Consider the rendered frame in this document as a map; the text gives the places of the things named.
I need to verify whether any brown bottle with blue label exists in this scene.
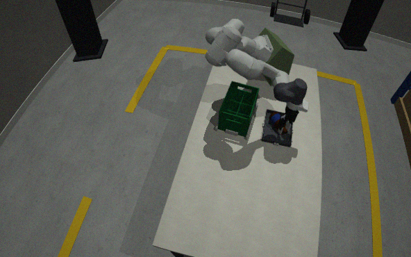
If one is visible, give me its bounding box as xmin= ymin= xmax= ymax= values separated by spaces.
xmin=269 ymin=112 xmax=287 ymax=134

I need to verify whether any green crate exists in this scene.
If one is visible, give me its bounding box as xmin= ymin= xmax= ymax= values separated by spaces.
xmin=218 ymin=81 xmax=259 ymax=137

